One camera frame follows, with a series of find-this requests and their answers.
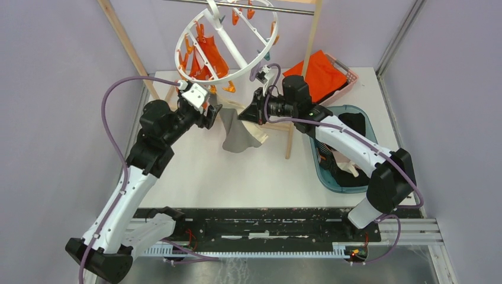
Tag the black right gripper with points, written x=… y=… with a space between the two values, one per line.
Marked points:
x=256 y=113

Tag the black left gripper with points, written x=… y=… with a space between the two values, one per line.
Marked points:
x=208 y=120

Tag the beige grey underwear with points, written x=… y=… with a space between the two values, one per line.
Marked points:
x=240 y=135

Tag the white round clip hanger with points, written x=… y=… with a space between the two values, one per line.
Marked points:
x=209 y=22

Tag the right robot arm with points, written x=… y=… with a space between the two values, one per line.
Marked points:
x=391 y=173

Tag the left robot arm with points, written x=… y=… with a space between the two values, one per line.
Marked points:
x=107 y=249

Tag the orange underwear on hanger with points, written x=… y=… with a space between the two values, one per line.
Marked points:
x=207 y=62

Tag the purple clothespin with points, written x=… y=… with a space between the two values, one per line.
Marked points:
x=253 y=72

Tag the teal clothespin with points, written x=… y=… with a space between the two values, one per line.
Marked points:
x=267 y=56

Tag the orange cloth in basket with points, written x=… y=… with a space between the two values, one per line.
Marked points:
x=323 y=78

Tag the pink garment in basin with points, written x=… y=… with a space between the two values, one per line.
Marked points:
x=349 y=167

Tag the pink laundry basket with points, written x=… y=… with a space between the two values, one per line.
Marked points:
x=351 y=78

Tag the metal hanging rod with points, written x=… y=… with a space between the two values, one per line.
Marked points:
x=246 y=6

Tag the teal plastic basin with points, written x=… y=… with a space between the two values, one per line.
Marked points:
x=326 y=156

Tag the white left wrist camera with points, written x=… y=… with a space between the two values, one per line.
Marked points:
x=194 y=94

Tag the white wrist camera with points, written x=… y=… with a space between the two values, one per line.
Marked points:
x=266 y=76
x=194 y=94

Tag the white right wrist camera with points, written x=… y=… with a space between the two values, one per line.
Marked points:
x=266 y=76

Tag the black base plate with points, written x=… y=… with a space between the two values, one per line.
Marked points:
x=269 y=230

